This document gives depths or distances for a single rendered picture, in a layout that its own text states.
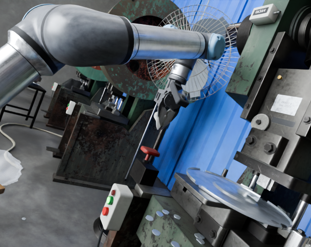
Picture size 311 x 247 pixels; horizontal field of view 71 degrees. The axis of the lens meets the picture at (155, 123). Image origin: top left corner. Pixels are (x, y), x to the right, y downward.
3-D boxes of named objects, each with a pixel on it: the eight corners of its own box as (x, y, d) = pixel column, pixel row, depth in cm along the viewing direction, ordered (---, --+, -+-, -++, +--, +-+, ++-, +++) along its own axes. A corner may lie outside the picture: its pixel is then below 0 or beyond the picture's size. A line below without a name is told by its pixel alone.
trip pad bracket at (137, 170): (126, 214, 79) (147, 165, 77) (118, 199, 87) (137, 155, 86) (140, 216, 82) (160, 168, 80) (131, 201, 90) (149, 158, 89)
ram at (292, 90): (275, 170, 53) (329, 56, 51) (230, 148, 66) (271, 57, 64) (307, 182, 62) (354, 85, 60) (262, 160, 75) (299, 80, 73)
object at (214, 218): (183, 254, 47) (208, 198, 46) (155, 214, 59) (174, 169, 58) (251, 254, 60) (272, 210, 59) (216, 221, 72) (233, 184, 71)
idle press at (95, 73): (38, 128, 306) (83, 9, 293) (36, 112, 388) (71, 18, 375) (131, 151, 390) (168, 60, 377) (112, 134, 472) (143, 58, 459)
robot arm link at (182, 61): (179, 33, 82) (191, 44, 88) (168, 61, 82) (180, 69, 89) (197, 35, 76) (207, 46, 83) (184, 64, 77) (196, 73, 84)
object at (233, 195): (168, 161, 66) (169, 159, 66) (229, 178, 81) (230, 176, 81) (243, 224, 41) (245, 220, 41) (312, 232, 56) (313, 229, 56)
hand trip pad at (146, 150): (138, 168, 80) (146, 150, 80) (132, 161, 86) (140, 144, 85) (154, 172, 84) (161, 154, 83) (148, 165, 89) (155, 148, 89)
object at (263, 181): (268, 190, 64) (273, 179, 63) (254, 182, 68) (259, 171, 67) (274, 191, 65) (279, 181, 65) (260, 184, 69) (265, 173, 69)
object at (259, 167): (286, 198, 54) (296, 178, 54) (227, 164, 72) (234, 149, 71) (315, 205, 62) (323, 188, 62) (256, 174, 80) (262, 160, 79)
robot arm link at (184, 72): (195, 72, 82) (179, 62, 78) (190, 83, 82) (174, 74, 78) (184, 71, 88) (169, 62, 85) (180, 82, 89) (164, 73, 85)
